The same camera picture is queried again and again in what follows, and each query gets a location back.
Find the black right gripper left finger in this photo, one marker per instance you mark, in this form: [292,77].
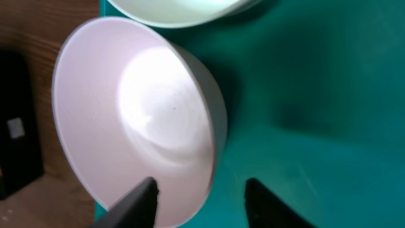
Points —
[137,209]

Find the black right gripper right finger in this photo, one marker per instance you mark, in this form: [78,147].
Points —
[265,210]

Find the pink bowl with cereal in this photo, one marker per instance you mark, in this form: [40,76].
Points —
[128,105]

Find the white bowl with crumbs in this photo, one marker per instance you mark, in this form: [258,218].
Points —
[178,14]

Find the black tray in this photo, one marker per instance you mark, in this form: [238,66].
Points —
[21,157]

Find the teal serving tray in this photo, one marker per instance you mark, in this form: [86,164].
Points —
[314,91]

